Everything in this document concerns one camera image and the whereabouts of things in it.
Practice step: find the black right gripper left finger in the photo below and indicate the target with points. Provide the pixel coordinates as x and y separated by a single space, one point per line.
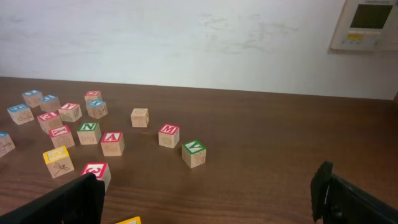
79 201

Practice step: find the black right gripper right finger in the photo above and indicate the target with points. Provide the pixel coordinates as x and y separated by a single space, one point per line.
335 200

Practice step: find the red 3 block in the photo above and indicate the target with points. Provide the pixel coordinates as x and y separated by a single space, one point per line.
100 170

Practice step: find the yellow E block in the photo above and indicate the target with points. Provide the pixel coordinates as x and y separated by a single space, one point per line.
58 161

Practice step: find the yellow K block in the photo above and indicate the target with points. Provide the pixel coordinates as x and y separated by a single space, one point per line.
134 220

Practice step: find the red A block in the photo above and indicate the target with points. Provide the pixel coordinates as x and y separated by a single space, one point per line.
112 144

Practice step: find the red Y block lower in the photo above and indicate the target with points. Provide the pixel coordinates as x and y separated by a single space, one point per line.
62 136

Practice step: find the red y block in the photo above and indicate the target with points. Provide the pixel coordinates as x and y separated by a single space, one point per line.
70 112
62 136

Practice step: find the green N block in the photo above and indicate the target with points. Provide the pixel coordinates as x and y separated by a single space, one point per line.
89 133

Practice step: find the red E block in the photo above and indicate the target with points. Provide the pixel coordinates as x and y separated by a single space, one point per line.
49 121

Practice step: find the red Y block upper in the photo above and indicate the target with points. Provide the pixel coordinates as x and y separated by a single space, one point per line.
70 112

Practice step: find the blue X block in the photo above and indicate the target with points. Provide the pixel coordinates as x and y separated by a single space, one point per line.
97 109

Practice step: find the blue T block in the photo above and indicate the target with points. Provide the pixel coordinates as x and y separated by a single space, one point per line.
6 144

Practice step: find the plain wooden block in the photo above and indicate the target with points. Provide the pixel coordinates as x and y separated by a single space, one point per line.
140 117

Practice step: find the blue D block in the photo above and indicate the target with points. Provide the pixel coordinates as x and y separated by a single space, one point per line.
49 103

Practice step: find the blue H block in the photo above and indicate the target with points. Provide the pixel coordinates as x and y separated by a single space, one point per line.
21 113

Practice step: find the red C block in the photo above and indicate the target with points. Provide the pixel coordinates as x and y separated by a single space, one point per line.
92 95

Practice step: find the red M block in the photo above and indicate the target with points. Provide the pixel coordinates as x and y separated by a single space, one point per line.
169 135

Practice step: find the blue L block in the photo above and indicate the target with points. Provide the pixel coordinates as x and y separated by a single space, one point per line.
32 98

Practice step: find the green V block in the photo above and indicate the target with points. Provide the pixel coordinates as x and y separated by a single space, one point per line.
194 153

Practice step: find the white wall control panel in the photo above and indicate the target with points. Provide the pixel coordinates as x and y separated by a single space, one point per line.
367 25

